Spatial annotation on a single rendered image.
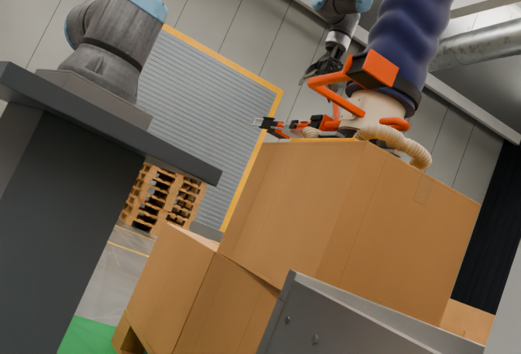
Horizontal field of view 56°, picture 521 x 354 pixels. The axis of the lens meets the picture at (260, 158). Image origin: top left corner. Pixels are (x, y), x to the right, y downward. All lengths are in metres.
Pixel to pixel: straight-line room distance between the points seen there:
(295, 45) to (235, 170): 3.40
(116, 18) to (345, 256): 0.75
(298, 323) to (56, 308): 0.54
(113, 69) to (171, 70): 9.65
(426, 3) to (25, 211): 1.20
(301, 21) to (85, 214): 11.40
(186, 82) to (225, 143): 1.60
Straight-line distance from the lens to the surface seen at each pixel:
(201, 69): 10.97
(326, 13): 1.89
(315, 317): 0.88
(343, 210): 1.13
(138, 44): 1.19
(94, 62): 1.16
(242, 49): 11.51
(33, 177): 1.07
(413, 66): 1.50
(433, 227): 1.30
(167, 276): 1.94
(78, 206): 1.11
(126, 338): 2.14
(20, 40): 10.72
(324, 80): 1.28
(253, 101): 11.31
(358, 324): 0.80
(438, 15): 1.59
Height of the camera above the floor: 0.65
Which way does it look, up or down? 8 degrees up
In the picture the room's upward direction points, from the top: 23 degrees clockwise
